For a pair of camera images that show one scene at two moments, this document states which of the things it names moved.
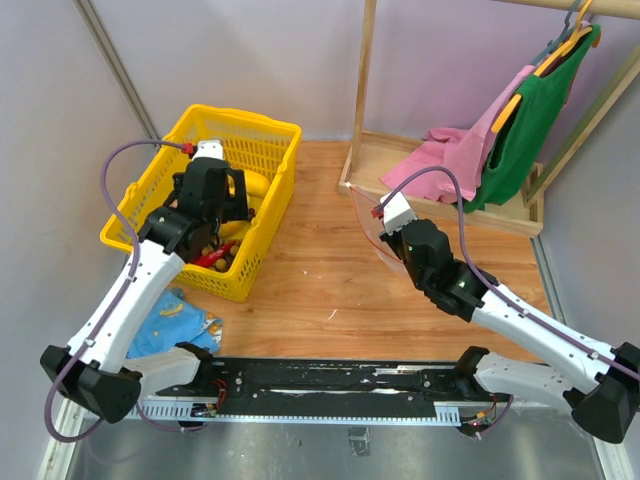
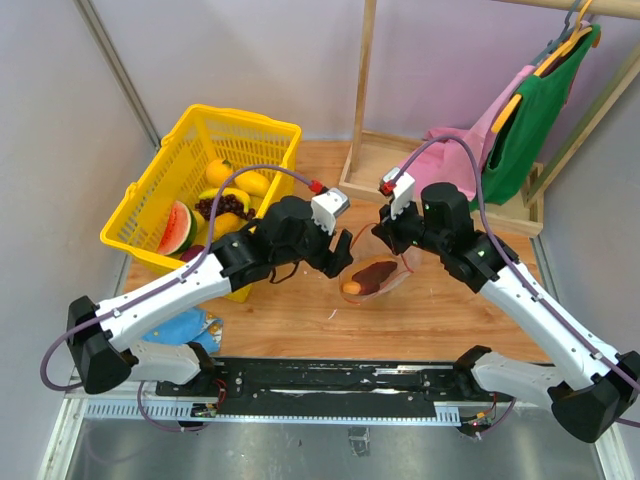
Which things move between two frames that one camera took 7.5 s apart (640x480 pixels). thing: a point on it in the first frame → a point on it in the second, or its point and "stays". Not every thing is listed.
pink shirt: x=462 y=153 stays
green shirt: x=520 y=143 stays
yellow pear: x=235 y=229 stays
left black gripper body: x=233 y=207 → x=315 y=247
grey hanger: x=553 y=44 stays
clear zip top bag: x=372 y=224 → x=374 y=268
